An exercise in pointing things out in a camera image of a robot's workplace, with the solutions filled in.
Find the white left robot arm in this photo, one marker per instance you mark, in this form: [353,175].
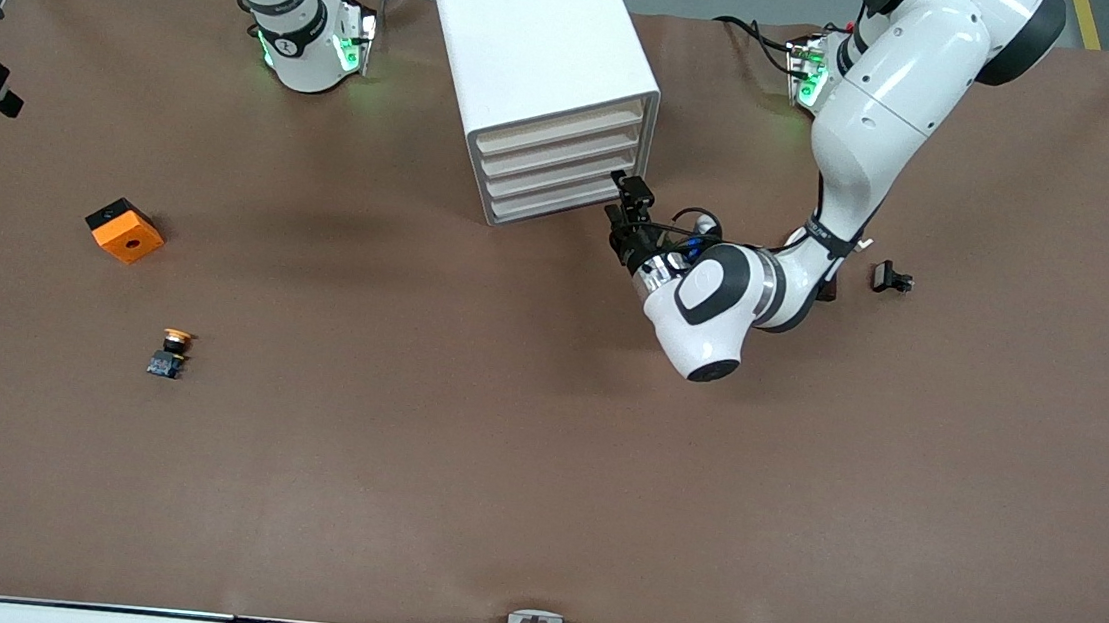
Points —
[884,99]

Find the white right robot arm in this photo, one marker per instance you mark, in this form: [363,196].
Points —
[301,48]

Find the small brown electrical component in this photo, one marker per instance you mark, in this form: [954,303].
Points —
[829,290]

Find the small black clip component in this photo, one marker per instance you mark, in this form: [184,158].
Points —
[884,276]

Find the small yellow-capped button part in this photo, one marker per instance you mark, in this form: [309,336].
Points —
[171,358]

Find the cream cabinet drawer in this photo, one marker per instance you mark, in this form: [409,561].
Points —
[566,175]
[561,126]
[564,200]
[563,152]

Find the orange box with hole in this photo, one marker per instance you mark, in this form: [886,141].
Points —
[129,239]

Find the white curved plastic bracket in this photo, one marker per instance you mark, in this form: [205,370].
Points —
[795,237]

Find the metal base connector bracket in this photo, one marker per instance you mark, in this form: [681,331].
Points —
[358,38]
[804,72]

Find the white drawer cabinet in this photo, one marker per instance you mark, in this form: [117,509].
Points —
[538,39]

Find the brown table mat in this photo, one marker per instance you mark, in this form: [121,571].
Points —
[502,448]

